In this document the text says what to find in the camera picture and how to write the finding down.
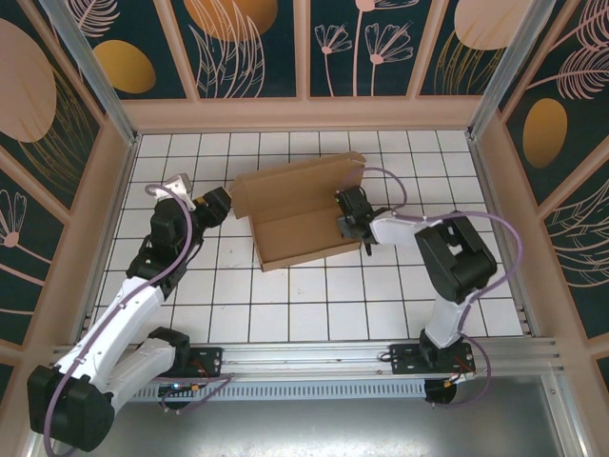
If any aluminium corner post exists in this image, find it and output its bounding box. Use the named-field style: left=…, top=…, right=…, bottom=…
left=466, top=0, right=559, bottom=140
left=38, top=0, right=140, bottom=147

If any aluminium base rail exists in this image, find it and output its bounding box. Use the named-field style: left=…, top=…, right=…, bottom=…
left=46, top=336, right=565, bottom=383

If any brown cardboard box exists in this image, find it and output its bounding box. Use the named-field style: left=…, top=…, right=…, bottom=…
left=229, top=150, right=368, bottom=274

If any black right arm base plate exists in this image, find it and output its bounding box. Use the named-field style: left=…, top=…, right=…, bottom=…
left=388, top=341, right=477, bottom=378

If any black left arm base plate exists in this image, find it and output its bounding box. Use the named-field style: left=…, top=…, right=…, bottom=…
left=180, top=346, right=225, bottom=380

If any grey metal sheet panel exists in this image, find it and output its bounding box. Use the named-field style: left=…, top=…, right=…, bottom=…
left=28, top=373, right=586, bottom=457

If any slotted grey cable tray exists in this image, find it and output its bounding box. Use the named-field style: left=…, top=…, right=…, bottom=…
left=128, top=379, right=428, bottom=404

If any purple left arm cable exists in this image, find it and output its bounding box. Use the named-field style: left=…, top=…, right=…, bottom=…
left=42, top=182, right=234, bottom=455

